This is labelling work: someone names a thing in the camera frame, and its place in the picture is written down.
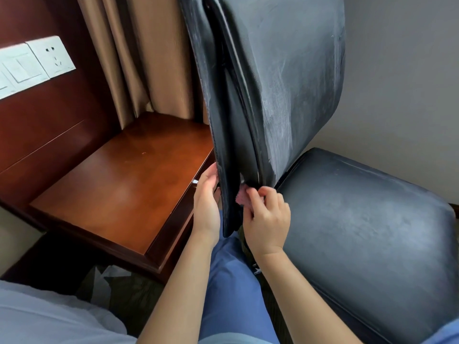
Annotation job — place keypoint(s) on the person's left hand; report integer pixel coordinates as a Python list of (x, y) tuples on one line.
[(206, 211)]

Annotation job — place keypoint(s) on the person's right hand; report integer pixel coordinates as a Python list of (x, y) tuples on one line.
[(267, 225)]

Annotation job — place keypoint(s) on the pink cleaning cloth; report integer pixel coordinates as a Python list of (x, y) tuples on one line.
[(242, 197)]

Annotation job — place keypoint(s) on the black leather chair backrest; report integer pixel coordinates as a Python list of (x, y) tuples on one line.
[(279, 68)]

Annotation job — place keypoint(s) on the person's right forearm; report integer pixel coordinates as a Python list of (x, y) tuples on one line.
[(308, 304)]

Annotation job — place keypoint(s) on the person's left forearm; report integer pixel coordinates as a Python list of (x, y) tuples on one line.
[(175, 300)]

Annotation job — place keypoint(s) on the blue trousers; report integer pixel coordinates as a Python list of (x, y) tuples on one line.
[(233, 293)]

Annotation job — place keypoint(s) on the brown wooden nightstand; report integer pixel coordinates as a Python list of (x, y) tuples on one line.
[(118, 197)]

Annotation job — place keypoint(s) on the white plastic bag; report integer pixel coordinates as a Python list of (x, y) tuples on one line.
[(102, 286)]

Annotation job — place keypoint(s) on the beige curtain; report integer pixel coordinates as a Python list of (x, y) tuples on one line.
[(143, 50)]

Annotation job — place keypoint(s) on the dark wooden baseboard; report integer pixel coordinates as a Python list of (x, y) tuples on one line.
[(456, 210)]

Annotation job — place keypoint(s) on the light blue shirt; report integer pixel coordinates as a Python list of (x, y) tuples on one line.
[(444, 333)]

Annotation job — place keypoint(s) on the dark wooden wall panel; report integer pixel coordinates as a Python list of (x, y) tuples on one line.
[(43, 121)]

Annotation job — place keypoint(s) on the white small wall switch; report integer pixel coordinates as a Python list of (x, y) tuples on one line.
[(23, 66)]

